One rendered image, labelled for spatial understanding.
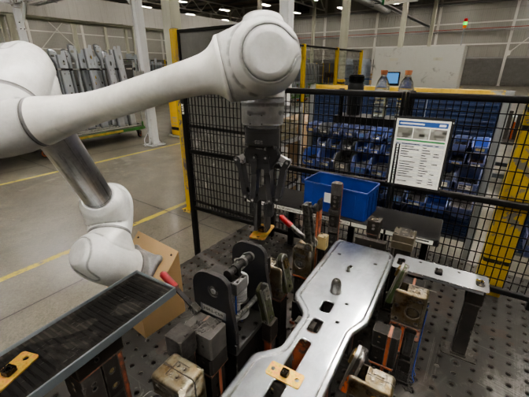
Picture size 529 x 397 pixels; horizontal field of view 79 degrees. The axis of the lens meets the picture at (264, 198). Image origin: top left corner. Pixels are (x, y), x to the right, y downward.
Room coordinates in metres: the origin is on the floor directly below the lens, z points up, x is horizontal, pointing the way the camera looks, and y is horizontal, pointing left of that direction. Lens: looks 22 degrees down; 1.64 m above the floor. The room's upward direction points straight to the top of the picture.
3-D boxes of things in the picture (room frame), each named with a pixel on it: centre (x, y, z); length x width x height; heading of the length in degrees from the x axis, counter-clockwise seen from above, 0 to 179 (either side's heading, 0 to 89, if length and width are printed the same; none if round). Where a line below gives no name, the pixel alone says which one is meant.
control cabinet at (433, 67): (6.99, -3.06, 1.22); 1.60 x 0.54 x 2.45; 55
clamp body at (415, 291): (0.77, -0.43, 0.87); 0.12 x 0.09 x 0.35; 59
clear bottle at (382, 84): (1.53, -0.53, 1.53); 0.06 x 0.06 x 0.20
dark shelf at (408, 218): (1.40, -0.34, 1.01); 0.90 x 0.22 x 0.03; 59
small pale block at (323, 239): (1.05, -0.22, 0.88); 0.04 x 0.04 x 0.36; 59
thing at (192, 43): (3.28, 0.42, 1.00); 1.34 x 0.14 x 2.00; 55
